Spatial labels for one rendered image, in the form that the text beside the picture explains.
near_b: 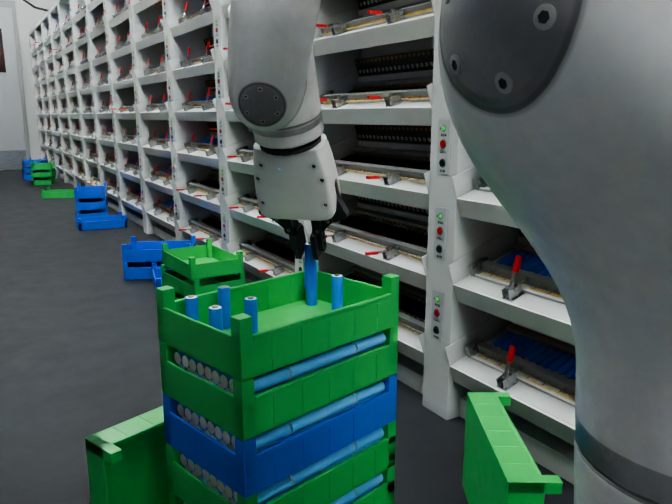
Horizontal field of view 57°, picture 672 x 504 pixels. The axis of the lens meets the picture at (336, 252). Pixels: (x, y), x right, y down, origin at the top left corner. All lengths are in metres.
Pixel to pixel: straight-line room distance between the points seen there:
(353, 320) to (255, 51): 0.43
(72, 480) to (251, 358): 0.73
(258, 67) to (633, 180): 0.46
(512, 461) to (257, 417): 0.42
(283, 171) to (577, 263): 0.55
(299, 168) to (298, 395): 0.31
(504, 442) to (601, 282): 0.86
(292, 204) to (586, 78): 0.62
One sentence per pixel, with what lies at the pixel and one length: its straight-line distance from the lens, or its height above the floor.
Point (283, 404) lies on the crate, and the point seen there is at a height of 0.35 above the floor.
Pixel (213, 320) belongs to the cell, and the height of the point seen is 0.45.
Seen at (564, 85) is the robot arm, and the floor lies 0.73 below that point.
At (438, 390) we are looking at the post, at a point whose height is 0.06.
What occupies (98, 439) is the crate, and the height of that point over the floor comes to 0.20.
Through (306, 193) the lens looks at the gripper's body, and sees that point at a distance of 0.76.
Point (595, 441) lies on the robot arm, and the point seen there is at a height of 0.59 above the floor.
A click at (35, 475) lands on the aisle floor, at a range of 1.48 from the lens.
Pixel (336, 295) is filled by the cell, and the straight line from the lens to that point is 0.99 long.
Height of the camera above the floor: 0.72
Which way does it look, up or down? 12 degrees down
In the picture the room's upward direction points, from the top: straight up
